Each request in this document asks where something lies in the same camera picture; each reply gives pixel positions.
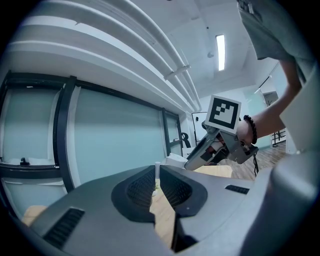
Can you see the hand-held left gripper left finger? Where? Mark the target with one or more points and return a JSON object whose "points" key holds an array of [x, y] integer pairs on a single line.
{"points": [[95, 212]]}

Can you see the long ceiling light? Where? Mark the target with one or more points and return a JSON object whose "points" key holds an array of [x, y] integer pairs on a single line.
{"points": [[220, 52]]}

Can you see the round smoke detector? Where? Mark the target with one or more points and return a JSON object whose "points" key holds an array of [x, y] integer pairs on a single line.
{"points": [[210, 54]]}

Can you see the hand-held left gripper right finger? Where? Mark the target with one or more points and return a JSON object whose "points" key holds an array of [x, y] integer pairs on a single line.
{"points": [[220, 207]]}

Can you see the white board on black stand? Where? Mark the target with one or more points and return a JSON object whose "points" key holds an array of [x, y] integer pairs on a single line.
{"points": [[198, 130]]}

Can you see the bundle of white ceiling pipes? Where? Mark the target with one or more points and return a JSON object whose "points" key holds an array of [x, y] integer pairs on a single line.
{"points": [[112, 50]]}

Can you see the black window frame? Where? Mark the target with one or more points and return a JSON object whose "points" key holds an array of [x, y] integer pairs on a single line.
{"points": [[60, 125]]}

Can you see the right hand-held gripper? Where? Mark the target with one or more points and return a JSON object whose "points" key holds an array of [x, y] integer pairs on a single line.
{"points": [[223, 115]]}

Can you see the person's right forearm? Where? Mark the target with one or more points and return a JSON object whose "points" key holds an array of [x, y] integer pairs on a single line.
{"points": [[275, 107]]}

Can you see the person's grey shirt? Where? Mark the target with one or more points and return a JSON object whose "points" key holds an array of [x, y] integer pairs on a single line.
{"points": [[270, 30]]}

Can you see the person's right hand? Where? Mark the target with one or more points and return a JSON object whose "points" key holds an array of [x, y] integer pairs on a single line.
{"points": [[243, 133]]}

